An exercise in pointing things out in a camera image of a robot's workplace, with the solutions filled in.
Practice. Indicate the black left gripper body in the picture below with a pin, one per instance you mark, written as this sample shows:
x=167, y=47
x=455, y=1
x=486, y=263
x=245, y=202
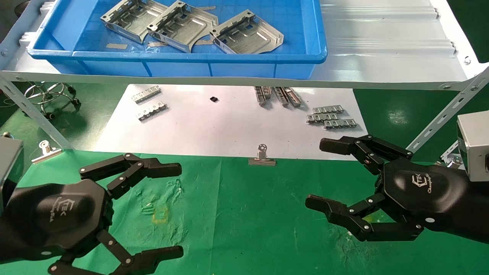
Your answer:
x=57, y=214

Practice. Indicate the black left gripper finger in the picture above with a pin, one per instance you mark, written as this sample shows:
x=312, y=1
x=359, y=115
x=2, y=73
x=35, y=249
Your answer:
x=153, y=259
x=145, y=168

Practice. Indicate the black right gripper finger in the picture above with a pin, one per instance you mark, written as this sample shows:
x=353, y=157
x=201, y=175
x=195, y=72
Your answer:
x=363, y=147
x=344, y=215

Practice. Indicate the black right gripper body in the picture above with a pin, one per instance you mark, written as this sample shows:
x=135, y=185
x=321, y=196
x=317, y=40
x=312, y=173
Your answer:
x=420, y=191

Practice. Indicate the silver stamped metal part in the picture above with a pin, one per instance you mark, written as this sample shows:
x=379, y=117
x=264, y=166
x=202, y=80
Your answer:
x=183, y=28
x=130, y=19
x=248, y=36

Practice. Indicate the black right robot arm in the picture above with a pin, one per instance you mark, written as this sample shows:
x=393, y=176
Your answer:
x=475, y=206

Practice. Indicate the small notched metal strip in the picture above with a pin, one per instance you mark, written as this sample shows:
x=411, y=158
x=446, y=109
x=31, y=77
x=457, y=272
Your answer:
x=340, y=124
x=152, y=111
x=146, y=94
x=327, y=110
x=321, y=118

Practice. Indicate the silver binder clip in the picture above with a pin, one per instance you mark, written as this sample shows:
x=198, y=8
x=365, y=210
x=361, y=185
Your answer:
x=46, y=154
x=262, y=160

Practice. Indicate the perforated white rack strut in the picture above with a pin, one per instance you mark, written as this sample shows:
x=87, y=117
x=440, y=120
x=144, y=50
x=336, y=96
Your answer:
x=443, y=116
x=34, y=114

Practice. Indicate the white paper sheet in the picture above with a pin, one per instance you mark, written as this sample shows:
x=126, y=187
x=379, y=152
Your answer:
x=214, y=130

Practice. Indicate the green table cloth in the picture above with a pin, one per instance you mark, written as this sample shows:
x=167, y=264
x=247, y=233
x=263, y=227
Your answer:
x=248, y=229

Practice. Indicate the white metal rack shelf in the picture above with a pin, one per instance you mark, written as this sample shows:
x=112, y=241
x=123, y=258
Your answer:
x=382, y=46

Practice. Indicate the chrome stool base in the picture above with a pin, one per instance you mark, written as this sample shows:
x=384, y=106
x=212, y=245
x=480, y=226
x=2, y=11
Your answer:
x=49, y=93

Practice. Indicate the blue plastic bin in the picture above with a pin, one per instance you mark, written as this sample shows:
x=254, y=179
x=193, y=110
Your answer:
x=301, y=38

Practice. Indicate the grey tape piece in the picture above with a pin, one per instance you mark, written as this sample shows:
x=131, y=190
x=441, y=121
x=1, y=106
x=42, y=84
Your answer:
x=206, y=8
x=116, y=46

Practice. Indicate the black round object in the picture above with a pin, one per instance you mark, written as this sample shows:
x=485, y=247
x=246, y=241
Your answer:
x=22, y=7

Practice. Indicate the steel corner bracket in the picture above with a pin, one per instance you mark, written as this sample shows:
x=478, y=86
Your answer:
x=452, y=158

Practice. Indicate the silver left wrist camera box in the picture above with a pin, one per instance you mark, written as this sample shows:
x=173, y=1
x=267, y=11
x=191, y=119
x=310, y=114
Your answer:
x=9, y=164

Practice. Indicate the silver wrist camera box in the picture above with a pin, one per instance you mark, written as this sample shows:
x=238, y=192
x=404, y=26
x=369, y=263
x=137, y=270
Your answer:
x=9, y=164
x=475, y=141

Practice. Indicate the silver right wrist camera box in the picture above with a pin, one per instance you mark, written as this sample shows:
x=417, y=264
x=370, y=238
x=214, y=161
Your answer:
x=475, y=141

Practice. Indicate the short grey metal rail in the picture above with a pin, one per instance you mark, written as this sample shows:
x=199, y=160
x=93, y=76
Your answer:
x=260, y=96
x=282, y=97
x=268, y=91
x=294, y=97

